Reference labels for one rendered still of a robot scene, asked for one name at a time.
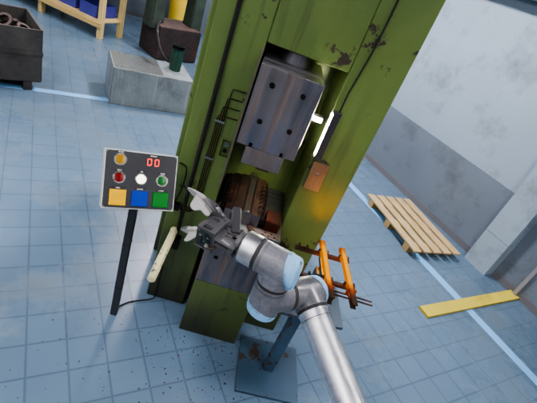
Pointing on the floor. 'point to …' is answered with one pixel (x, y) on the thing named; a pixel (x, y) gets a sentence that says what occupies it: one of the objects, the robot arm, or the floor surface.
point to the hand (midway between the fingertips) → (184, 207)
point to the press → (172, 29)
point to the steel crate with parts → (20, 46)
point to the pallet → (411, 225)
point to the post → (123, 260)
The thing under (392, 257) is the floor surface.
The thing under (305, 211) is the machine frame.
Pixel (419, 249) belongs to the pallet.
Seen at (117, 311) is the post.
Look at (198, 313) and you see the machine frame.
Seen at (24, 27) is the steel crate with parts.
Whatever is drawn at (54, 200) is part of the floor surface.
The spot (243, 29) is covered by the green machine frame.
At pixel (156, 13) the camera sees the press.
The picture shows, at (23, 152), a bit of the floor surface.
